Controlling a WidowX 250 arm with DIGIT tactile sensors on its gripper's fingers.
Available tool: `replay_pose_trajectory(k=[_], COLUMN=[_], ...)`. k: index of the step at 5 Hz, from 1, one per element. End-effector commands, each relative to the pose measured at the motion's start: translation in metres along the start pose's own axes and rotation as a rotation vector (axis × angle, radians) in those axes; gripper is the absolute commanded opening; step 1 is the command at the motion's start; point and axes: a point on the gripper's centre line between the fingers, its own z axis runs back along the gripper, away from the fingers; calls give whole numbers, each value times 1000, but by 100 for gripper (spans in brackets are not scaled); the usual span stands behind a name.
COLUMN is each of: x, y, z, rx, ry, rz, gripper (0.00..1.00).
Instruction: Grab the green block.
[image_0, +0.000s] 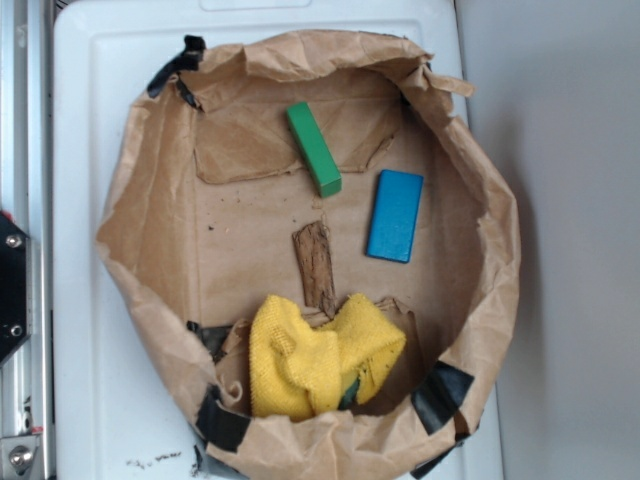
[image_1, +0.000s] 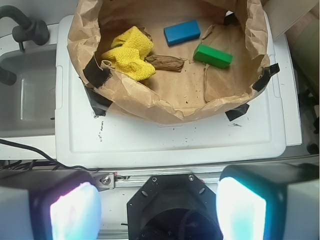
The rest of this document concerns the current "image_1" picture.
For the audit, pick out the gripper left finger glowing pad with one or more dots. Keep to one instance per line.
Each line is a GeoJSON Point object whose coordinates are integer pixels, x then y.
{"type": "Point", "coordinates": [49, 205]}

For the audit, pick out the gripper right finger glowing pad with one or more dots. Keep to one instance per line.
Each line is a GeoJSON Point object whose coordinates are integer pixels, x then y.
{"type": "Point", "coordinates": [272, 201]}

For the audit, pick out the green block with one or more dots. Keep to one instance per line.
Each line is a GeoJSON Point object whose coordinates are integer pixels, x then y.
{"type": "Point", "coordinates": [212, 56]}

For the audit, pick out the blue block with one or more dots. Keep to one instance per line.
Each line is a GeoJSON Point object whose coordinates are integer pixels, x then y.
{"type": "Point", "coordinates": [182, 32]}

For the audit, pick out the white plastic lid tray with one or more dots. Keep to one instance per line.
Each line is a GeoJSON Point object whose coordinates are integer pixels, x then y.
{"type": "Point", "coordinates": [118, 141]}

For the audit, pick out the grey sink basin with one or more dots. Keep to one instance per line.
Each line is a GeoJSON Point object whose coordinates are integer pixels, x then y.
{"type": "Point", "coordinates": [27, 108]}

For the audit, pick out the brown paper bag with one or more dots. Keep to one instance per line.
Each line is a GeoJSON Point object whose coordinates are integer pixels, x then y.
{"type": "Point", "coordinates": [200, 90]}

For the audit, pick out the brown bark piece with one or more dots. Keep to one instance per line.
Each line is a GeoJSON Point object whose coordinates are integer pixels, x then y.
{"type": "Point", "coordinates": [166, 63]}

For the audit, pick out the yellow cloth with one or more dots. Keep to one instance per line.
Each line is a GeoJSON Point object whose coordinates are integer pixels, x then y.
{"type": "Point", "coordinates": [128, 52]}

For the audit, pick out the black faucet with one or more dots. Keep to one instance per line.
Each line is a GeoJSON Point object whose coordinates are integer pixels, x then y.
{"type": "Point", "coordinates": [27, 29]}

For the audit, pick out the aluminium frame rail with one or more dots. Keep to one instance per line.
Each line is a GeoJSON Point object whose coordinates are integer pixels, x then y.
{"type": "Point", "coordinates": [108, 179]}

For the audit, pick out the black octagonal mount plate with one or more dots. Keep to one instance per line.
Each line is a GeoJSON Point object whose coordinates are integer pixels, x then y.
{"type": "Point", "coordinates": [173, 207]}

